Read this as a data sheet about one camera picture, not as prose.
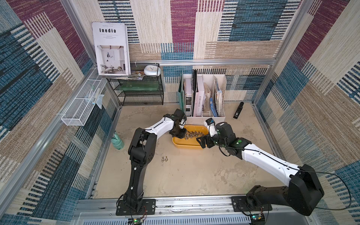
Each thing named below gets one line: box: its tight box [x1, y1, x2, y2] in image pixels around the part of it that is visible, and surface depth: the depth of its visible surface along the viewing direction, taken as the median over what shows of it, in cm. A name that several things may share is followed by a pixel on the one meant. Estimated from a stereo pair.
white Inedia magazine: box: [91, 22, 131, 76], surface depth 79 cm
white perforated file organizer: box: [182, 74, 227, 125], surface depth 103 cm
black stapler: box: [232, 101, 245, 120], surface depth 114 cm
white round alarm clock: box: [143, 64, 162, 77], surface depth 91 cm
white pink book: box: [193, 74, 205, 117], surface depth 99 cm
